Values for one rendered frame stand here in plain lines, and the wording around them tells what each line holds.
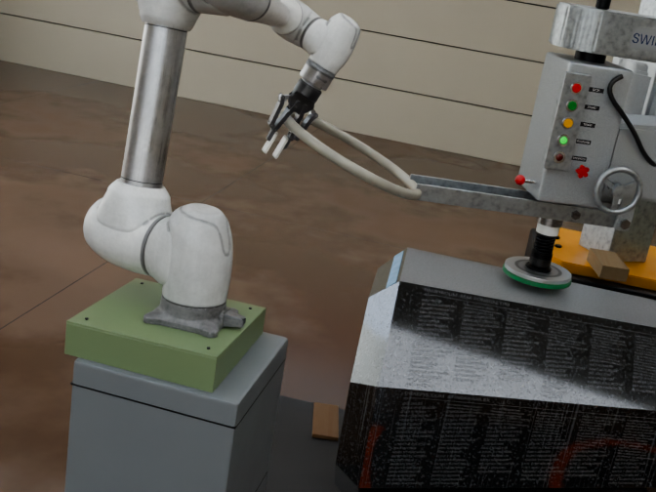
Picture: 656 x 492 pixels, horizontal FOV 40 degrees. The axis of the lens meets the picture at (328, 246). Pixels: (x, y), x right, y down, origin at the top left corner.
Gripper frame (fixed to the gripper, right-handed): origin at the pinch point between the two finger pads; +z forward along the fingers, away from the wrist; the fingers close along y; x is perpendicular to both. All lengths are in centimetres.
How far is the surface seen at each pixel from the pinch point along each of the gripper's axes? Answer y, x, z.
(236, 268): 105, 191, 108
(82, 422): -33, -62, 67
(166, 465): -16, -74, 63
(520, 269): 85, -21, -4
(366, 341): 48, -25, 36
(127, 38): 116, 707, 107
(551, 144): 64, -24, -42
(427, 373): 59, -43, 31
